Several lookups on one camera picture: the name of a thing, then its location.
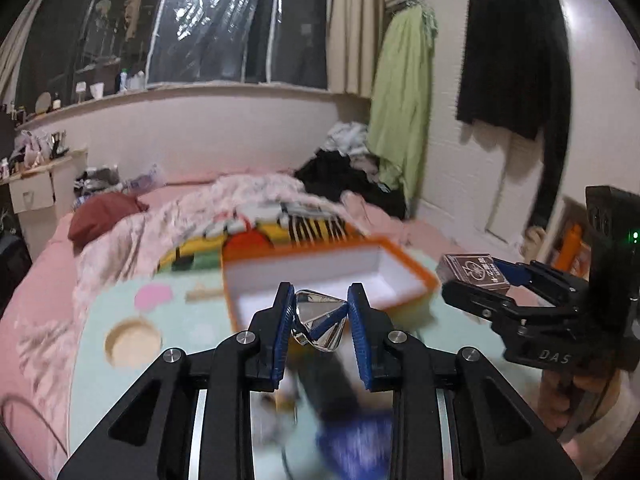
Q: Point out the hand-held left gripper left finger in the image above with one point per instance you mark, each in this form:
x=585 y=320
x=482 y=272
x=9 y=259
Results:
x=282 y=330

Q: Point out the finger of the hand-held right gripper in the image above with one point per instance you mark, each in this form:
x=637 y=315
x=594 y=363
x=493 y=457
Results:
x=480 y=305
x=517 y=274

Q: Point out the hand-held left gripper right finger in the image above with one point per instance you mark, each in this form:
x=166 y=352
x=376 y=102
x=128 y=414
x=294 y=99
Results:
x=361 y=340

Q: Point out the small brown card box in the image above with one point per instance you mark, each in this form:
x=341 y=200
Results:
x=470 y=272

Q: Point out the shiny silver metal object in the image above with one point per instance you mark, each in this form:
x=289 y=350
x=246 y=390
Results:
x=320 y=320

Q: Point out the orange box with white inside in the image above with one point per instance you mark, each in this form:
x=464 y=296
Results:
x=325 y=272

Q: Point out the mint green desktop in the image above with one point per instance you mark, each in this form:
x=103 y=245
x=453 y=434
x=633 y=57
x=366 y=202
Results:
x=200 y=320

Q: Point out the person's right hand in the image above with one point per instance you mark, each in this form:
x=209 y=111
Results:
x=552 y=400

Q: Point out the orange bottle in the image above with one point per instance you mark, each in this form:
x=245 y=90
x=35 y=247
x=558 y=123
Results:
x=572 y=250

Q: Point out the blue patterned object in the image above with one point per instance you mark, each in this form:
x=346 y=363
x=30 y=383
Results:
x=355 y=440

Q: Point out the cartoon printed blanket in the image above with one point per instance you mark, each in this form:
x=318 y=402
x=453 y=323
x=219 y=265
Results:
x=300 y=227

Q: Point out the pile of black clothes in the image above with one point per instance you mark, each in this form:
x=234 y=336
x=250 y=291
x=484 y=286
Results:
x=345 y=180

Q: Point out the pile of white clothes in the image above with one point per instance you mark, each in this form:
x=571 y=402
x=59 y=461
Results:
x=347 y=140

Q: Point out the clear plastic bag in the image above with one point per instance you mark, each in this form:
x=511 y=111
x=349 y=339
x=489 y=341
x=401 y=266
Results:
x=145 y=177

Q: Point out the light green garment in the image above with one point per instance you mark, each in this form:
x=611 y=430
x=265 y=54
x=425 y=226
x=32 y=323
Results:
x=405 y=100

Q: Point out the dark red pillow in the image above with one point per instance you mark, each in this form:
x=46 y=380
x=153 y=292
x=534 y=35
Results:
x=105 y=215

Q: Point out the black hanging sweater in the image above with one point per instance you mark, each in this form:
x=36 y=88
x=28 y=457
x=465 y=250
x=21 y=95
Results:
x=505 y=60

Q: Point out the grey striped clothes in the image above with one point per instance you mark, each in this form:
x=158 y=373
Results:
x=97 y=180

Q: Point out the pink bed sheet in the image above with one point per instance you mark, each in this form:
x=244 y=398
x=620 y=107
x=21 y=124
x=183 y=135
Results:
x=45 y=310

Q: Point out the white drawer cabinet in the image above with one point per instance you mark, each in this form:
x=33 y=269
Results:
x=35 y=190

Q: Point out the white plastic bottle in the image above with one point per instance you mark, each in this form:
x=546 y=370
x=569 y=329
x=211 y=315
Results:
x=122 y=81

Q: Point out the beige curtain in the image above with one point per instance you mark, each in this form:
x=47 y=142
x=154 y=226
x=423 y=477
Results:
x=355 y=25

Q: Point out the white cup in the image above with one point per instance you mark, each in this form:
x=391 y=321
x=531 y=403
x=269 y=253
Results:
x=97 y=91

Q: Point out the large dark window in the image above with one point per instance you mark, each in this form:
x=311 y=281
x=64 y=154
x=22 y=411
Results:
x=200 y=25

